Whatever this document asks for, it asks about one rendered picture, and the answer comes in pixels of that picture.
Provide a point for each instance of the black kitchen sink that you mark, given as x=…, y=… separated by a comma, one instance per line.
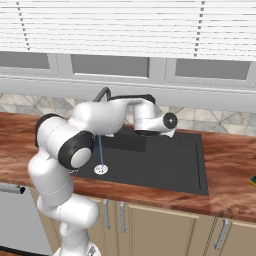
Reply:
x=160, y=163

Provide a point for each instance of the dark grey sink tap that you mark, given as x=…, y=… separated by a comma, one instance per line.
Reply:
x=104, y=92

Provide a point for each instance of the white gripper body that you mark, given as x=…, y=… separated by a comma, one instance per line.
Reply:
x=170, y=133

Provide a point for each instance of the white window frame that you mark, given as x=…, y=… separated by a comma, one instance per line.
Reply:
x=156, y=71

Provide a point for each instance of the beige cupboard door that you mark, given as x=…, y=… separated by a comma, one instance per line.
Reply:
x=104, y=238
x=156, y=233
x=238, y=241

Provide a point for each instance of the white window blind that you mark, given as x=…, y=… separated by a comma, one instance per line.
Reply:
x=126, y=26

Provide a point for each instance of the grey dishwasher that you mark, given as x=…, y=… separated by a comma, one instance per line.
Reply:
x=20, y=223

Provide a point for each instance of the yellow green sponge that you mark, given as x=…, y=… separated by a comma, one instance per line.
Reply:
x=253, y=181

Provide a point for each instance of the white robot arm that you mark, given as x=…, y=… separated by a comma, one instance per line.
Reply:
x=53, y=180

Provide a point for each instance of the thin blue water stream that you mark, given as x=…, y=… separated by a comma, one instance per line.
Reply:
x=101, y=150

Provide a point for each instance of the round silver sink drain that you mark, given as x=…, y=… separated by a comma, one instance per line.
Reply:
x=101, y=169

